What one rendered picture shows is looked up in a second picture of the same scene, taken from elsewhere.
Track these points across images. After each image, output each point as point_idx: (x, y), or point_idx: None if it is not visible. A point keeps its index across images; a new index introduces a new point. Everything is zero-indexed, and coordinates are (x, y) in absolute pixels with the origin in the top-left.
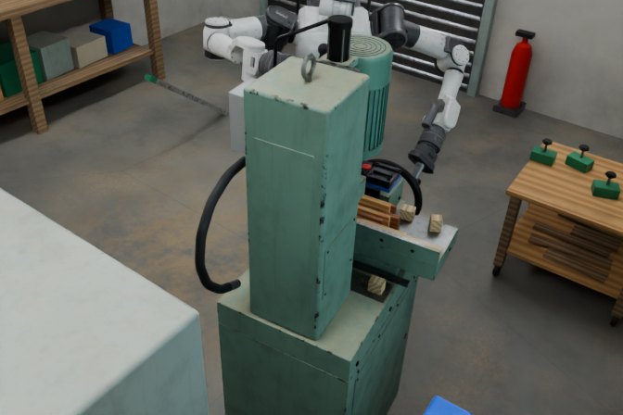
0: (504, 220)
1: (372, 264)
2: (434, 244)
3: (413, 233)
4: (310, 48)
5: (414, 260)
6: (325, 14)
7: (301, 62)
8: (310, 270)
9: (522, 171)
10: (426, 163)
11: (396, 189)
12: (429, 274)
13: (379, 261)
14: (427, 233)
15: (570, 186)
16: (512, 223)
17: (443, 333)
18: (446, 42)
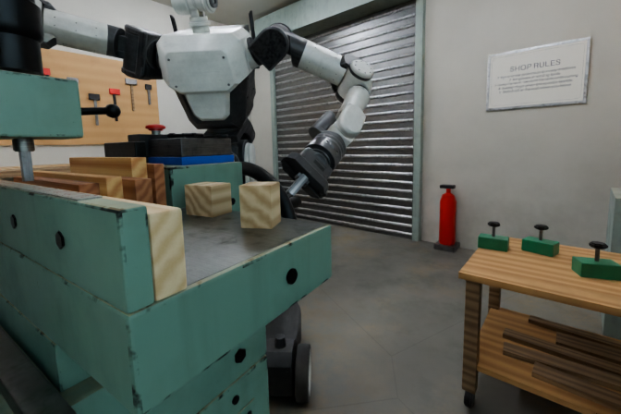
0: (465, 318)
1: (23, 337)
2: (223, 247)
3: (183, 231)
4: (165, 52)
5: (74, 294)
6: (179, 5)
7: None
8: None
9: (473, 256)
10: (310, 172)
11: (209, 166)
12: (119, 372)
13: (30, 322)
14: (229, 231)
15: (542, 268)
16: (476, 322)
17: None
18: (342, 56)
